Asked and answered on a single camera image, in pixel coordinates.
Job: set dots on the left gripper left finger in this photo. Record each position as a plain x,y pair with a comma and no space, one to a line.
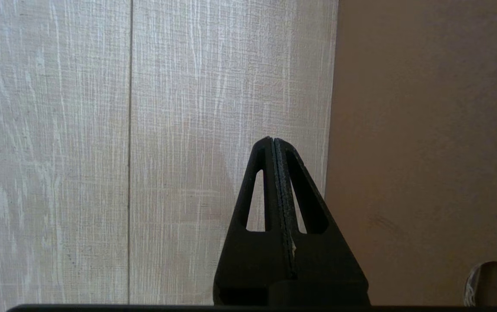
248,260

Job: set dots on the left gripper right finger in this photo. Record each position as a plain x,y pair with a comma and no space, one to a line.
330,260

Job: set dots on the brown cardboard shoe box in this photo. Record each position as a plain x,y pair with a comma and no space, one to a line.
426,130

